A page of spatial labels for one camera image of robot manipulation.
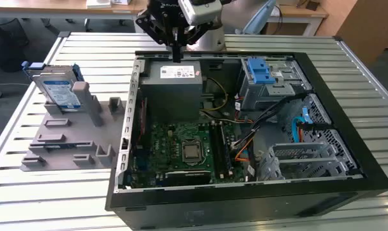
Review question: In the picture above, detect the yellow wire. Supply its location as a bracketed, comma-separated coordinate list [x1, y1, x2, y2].
[200, 77, 228, 113]

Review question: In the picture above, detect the black power wire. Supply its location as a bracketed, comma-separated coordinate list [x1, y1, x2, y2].
[303, 122, 335, 132]

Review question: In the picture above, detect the blue RAM stick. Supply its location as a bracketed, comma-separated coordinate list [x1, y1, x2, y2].
[44, 143, 76, 149]

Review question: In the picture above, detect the black wire bundle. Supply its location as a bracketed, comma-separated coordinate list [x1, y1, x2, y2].
[232, 95, 310, 154]

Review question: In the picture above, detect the metal optical drive cage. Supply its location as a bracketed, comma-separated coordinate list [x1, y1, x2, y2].
[238, 57, 312, 111]

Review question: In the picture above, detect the green motherboard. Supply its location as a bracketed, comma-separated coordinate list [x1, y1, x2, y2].
[130, 121, 246, 187]

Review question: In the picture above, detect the blue plastic drive latch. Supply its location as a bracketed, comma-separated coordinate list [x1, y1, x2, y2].
[247, 57, 275, 84]

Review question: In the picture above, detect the large white box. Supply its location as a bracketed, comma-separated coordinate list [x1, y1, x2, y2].
[86, 0, 112, 10]

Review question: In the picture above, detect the blue data wire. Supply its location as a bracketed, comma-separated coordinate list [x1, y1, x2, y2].
[291, 107, 314, 144]

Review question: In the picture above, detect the CPU socket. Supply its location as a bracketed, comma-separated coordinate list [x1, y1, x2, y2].
[180, 139, 207, 167]

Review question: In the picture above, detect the black graphics card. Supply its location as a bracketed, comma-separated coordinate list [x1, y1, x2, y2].
[163, 169, 212, 186]

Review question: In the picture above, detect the silver CPU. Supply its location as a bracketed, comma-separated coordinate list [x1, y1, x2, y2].
[183, 144, 203, 161]

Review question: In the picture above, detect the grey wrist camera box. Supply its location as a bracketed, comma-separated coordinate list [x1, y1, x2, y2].
[178, 0, 222, 26]

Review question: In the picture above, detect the black mesh bin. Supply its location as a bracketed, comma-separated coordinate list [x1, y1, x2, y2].
[0, 16, 31, 73]

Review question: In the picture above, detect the wooden desk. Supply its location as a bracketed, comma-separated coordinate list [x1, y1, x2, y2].
[0, 0, 330, 37]

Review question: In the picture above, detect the hard disk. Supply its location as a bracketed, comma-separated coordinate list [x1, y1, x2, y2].
[22, 61, 86, 113]

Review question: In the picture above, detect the orange wire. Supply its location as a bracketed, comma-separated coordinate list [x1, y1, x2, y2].
[235, 146, 251, 162]

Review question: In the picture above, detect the black RAM slot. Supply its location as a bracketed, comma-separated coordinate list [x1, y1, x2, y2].
[210, 122, 226, 176]

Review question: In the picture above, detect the black open PC case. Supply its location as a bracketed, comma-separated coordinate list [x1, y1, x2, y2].
[104, 51, 388, 231]

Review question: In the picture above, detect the grey parts rack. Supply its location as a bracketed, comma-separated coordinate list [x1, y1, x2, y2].
[20, 81, 128, 172]

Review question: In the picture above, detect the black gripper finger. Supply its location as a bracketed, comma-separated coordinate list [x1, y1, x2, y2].
[178, 21, 215, 63]
[135, 9, 179, 63]

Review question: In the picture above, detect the black RAM stick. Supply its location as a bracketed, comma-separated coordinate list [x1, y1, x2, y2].
[219, 124, 234, 174]

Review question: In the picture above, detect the metal disk bay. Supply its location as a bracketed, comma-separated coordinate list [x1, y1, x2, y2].
[256, 141, 363, 181]

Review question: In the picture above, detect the wooden cabinet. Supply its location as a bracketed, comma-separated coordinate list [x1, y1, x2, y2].
[336, 0, 388, 67]

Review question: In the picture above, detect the grey power supply unit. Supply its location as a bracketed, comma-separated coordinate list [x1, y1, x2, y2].
[139, 60, 203, 123]

